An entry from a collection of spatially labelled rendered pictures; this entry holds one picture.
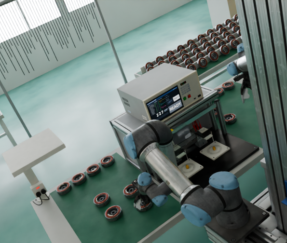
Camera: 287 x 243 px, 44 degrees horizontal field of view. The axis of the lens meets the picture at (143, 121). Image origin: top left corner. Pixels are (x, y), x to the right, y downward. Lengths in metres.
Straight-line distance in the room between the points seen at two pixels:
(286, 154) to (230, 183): 0.28
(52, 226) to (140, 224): 0.64
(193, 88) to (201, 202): 1.12
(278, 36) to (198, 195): 0.71
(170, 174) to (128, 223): 0.79
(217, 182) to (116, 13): 7.78
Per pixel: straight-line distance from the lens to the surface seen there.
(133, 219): 2.30
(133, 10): 9.29
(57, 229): 2.52
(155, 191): 1.93
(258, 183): 3.39
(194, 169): 2.43
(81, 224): 2.45
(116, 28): 9.08
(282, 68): 1.19
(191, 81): 2.43
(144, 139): 1.63
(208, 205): 1.50
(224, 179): 1.56
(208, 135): 2.53
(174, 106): 2.39
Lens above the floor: 2.27
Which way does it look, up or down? 28 degrees down
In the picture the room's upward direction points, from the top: 20 degrees counter-clockwise
